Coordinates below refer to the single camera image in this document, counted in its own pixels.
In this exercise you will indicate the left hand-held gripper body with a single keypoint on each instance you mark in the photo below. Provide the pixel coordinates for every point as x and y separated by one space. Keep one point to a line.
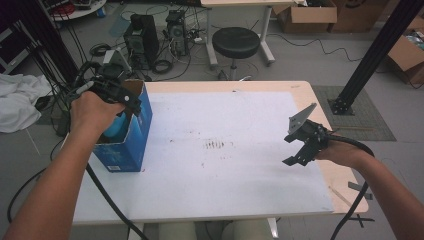
108 81

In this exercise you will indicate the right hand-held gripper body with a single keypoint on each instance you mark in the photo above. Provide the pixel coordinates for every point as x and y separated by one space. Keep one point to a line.
313 133

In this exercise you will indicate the blue cardboard box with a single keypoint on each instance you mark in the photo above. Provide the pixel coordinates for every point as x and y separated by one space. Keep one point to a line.
131 150

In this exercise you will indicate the person's right hand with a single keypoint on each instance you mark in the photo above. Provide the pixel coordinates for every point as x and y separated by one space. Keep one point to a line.
343 153

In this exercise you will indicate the person's left hand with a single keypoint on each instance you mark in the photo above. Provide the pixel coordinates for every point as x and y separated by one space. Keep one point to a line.
93 115

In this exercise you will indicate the large black computer tower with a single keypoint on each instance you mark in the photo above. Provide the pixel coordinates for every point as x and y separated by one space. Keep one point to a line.
141 40

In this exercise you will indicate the grey floor mat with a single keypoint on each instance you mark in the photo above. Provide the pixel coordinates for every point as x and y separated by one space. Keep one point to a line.
366 123

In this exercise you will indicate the grey tape strip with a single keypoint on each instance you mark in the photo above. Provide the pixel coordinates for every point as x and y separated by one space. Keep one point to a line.
356 186

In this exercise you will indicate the blue cup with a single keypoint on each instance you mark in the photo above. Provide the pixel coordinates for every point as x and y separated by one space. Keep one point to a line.
101 12

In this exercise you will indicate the white round table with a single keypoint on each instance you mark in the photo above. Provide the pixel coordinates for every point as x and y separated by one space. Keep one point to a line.
83 13

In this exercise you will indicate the small black computer tower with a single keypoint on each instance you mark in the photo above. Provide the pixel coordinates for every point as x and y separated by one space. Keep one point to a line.
176 31

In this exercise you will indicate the light wooden table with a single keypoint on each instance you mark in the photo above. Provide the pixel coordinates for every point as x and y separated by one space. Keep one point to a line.
216 86

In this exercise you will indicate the white cloth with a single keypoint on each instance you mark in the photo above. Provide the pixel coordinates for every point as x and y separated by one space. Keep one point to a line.
20 100

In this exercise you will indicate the white table mat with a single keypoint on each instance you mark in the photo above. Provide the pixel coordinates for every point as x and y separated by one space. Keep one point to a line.
216 180

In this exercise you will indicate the dark metal rack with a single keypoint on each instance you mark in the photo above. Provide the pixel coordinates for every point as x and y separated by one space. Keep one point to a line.
30 36

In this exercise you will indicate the black round stool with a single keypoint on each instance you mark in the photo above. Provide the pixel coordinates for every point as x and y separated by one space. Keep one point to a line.
236 43

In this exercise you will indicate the open brown cardboard box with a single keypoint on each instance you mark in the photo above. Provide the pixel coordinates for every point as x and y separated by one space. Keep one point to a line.
306 15

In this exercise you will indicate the brown cardboard box with items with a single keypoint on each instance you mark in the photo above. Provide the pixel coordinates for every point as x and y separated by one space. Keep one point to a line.
406 56

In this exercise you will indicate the closed brown cardboard box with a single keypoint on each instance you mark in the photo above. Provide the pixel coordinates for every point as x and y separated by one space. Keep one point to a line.
360 13

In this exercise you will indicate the black aluminium post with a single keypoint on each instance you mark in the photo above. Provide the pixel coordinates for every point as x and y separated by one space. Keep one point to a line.
383 43

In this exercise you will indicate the white frame wooden table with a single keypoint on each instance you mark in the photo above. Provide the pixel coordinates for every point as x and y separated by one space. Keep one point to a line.
240 2

